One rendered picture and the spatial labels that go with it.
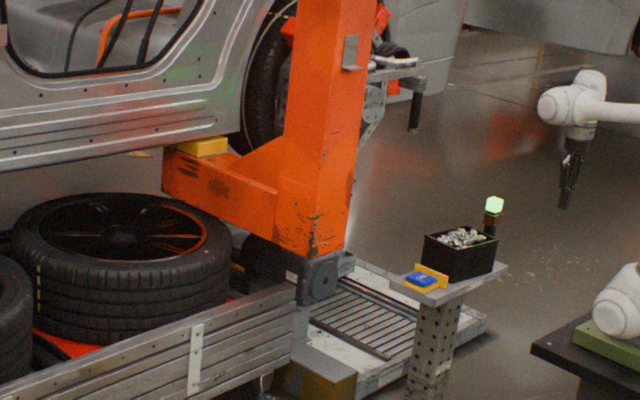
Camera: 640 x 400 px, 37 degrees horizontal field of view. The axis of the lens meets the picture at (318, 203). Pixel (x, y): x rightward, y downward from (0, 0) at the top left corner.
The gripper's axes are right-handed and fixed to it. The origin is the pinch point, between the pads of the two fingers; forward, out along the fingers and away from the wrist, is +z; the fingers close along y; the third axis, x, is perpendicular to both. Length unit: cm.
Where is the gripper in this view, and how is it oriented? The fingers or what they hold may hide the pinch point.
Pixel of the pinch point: (564, 198)
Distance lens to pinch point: 317.7
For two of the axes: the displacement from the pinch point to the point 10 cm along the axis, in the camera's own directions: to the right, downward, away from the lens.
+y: 6.6, -1.8, 7.3
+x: -7.4, -3.1, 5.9
